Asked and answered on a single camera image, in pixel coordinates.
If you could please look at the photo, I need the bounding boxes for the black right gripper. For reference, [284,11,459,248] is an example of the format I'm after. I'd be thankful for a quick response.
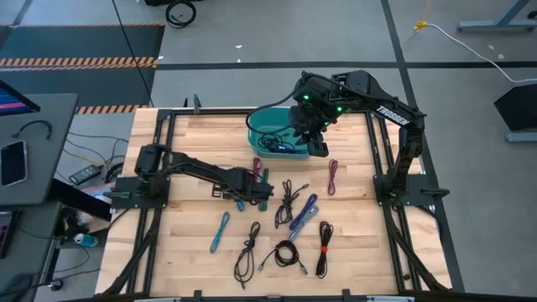
[289,104,332,159]

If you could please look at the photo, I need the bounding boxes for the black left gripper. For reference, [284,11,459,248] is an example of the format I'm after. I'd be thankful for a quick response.
[226,166,274,202]

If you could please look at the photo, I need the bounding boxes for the green braided cable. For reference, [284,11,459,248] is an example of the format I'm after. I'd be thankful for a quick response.
[257,167,271,212]

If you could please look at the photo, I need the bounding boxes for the black braided cable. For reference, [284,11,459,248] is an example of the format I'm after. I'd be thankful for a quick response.
[274,179,310,230]

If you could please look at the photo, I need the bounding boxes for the maroon braided cable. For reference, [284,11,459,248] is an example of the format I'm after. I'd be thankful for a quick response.
[326,159,339,197]

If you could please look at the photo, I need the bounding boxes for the purple braided cable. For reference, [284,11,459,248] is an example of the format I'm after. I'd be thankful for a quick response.
[289,193,319,231]

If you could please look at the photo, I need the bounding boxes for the teal plastic bin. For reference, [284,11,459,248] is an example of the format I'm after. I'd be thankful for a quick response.
[246,106,315,161]

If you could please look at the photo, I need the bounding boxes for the long black knotted cable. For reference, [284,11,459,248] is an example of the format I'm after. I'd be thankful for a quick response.
[232,221,262,291]

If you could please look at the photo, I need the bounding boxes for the grey braided cable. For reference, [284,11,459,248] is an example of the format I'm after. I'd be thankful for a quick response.
[288,205,320,242]

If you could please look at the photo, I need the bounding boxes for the light blue braided cable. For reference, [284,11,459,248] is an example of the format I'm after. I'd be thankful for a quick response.
[209,211,232,255]

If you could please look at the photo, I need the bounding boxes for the black cable grey plugs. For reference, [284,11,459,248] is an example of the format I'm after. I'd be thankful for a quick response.
[257,239,310,277]

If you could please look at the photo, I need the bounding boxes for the black cable red tie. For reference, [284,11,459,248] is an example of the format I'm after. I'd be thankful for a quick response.
[315,220,335,280]

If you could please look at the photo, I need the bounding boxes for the black power adapter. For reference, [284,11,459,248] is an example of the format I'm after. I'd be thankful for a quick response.
[67,164,102,186]

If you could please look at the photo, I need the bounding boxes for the blue drink can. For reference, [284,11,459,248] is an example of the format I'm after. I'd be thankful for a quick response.
[72,232,101,248]

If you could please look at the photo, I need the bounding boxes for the black angular stand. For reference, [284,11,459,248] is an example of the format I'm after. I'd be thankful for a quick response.
[493,82,537,144]

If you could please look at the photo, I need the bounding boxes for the grey metal table foot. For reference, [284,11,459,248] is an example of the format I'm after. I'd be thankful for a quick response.
[456,0,537,34]

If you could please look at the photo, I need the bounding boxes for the grey side desk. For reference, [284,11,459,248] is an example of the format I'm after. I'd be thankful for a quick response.
[0,92,80,206]

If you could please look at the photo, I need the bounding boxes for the black hazard-striped floor mat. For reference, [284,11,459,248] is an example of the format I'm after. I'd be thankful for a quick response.
[0,23,166,115]

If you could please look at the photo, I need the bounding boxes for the black smartphone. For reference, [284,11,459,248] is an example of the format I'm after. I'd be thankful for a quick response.
[0,140,29,188]

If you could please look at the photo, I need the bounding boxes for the black keyboard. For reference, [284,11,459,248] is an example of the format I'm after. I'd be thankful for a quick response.
[0,211,18,260]

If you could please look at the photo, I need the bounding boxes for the monitor with blue screen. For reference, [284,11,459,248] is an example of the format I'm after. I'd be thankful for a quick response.
[0,79,42,117]

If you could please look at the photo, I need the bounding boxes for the right arm black loop cable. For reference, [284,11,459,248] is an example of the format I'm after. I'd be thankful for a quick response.
[245,70,320,136]

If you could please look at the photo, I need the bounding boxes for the black aluminium table frame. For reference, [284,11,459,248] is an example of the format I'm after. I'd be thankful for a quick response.
[100,107,452,302]

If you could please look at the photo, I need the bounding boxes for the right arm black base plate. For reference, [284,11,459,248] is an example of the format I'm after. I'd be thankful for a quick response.
[372,173,451,207]

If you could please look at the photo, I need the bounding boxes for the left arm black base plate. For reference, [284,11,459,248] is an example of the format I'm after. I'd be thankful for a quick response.
[109,174,172,210]

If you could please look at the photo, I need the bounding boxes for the black coiled floor cable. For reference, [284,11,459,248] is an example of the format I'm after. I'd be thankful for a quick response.
[164,0,197,29]

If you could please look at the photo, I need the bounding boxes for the white floor cable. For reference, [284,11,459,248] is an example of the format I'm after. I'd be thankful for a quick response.
[425,23,537,84]

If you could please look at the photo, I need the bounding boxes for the long thin black cable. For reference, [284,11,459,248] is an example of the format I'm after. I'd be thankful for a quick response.
[110,0,156,108]

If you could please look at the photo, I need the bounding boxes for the short curved black cable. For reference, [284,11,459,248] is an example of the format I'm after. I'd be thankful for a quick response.
[11,119,54,141]

